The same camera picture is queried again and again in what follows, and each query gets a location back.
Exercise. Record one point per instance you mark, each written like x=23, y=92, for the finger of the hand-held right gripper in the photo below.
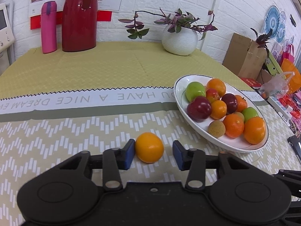
x=292, y=181

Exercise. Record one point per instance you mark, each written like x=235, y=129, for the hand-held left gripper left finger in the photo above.
x=129, y=155

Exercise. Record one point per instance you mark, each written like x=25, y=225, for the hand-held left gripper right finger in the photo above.
x=178, y=155

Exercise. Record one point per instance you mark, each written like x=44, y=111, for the large orange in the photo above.
x=255, y=130
x=149, y=148

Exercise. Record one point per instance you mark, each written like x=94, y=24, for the white plate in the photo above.
x=199, y=128

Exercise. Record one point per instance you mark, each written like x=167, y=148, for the small brownish yellow fruit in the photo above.
x=216, y=128

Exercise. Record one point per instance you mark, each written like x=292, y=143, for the dark red apple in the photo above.
x=229, y=103
x=199, y=108

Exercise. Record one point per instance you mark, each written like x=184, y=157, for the round green apple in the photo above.
x=194, y=90

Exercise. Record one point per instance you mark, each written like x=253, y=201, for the medium orange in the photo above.
x=217, y=86

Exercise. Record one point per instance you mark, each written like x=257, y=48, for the elongated green apple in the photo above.
x=250, y=113

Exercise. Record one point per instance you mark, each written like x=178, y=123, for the tangerine with green stem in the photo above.
x=242, y=104

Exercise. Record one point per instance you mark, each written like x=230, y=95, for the black smartphone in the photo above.
x=295, y=146

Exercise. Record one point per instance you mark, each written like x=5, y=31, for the red patterned packets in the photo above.
x=294, y=113

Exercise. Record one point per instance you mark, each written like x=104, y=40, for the clear plastic bag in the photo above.
x=276, y=84

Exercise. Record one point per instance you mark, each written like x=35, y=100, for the flat red box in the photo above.
x=250, y=82

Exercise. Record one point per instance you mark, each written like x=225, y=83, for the orange bag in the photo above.
x=291, y=75

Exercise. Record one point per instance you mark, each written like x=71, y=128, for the small cardboard box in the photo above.
x=263, y=76

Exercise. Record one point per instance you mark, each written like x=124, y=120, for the purple plant in white pot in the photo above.
x=180, y=41

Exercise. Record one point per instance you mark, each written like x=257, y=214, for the green yellow box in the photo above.
x=274, y=64

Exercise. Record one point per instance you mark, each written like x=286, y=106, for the large cardboard box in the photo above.
x=242, y=54

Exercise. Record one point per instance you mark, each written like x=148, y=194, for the pink gift bag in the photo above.
x=288, y=53

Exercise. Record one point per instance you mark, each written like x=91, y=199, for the red thermos jug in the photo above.
x=77, y=28

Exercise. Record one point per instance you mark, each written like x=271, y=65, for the dark purple plant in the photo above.
x=262, y=38

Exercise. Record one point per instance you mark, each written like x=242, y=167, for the pink bottle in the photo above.
x=49, y=33

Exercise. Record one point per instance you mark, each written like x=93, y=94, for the white dispenser with screen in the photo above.
x=4, y=40

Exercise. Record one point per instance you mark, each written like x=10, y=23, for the white wall conduit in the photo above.
x=210, y=16

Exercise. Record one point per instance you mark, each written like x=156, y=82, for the medium blue wall plate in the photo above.
x=281, y=33

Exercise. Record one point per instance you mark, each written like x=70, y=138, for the large blue wall plate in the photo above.
x=272, y=21

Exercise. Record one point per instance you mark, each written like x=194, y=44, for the small blue wall plate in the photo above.
x=282, y=16

